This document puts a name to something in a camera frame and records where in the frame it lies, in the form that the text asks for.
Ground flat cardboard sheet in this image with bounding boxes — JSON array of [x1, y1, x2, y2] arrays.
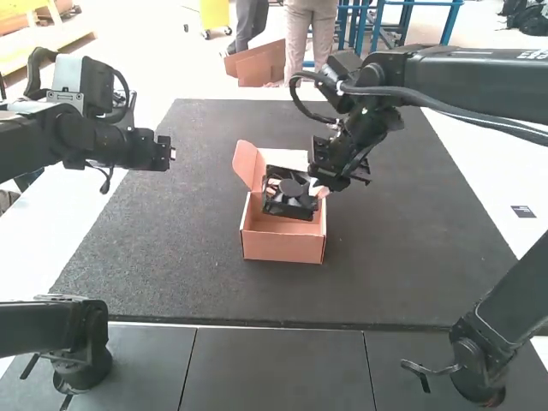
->
[[223, 38, 287, 88]]

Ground yellow wheeled cart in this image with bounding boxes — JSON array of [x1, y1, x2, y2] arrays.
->
[[199, 0, 235, 41]]

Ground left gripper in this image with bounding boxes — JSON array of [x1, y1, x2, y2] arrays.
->
[[139, 128, 177, 172]]

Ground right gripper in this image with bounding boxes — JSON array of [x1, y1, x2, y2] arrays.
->
[[307, 127, 373, 200]]

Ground dark base panel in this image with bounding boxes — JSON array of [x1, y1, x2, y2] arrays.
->
[[0, 321, 199, 411], [362, 330, 548, 411]]

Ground black mat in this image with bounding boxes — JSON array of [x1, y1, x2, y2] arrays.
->
[[48, 98, 526, 331]]

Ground black backpack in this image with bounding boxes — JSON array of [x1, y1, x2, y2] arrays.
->
[[498, 0, 548, 38]]

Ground blue metal rack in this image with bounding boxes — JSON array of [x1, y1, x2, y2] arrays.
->
[[336, 0, 373, 51]]

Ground black square fan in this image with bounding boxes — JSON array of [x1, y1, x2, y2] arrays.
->
[[259, 164, 323, 223]]

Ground blue metal frame table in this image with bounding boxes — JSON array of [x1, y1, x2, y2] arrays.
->
[[367, 0, 466, 55]]

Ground small black label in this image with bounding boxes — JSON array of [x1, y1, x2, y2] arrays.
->
[[510, 204, 539, 220]]

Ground cardboard box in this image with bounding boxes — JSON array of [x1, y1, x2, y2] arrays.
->
[[232, 140, 329, 265]]

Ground wooden pallet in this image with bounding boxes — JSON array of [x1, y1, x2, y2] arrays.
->
[[0, 0, 98, 76]]

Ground person's legs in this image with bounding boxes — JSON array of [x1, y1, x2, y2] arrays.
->
[[282, 0, 340, 89], [218, 0, 270, 59]]

